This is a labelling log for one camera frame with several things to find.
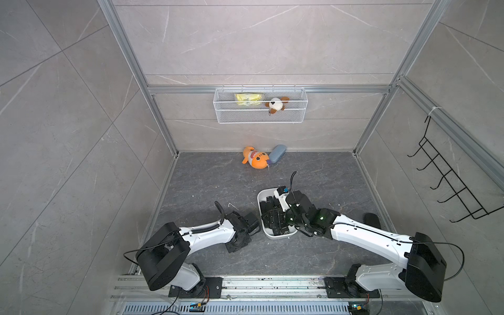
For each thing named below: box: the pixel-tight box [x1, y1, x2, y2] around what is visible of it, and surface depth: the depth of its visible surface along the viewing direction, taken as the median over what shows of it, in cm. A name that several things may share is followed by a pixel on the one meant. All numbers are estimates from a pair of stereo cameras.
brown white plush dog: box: [265, 96, 291, 117], surface depth 87 cm
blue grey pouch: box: [269, 144, 287, 164], surface depth 118 cm
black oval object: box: [363, 212, 382, 230], surface depth 92 cm
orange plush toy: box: [241, 146, 270, 170], surface depth 109 cm
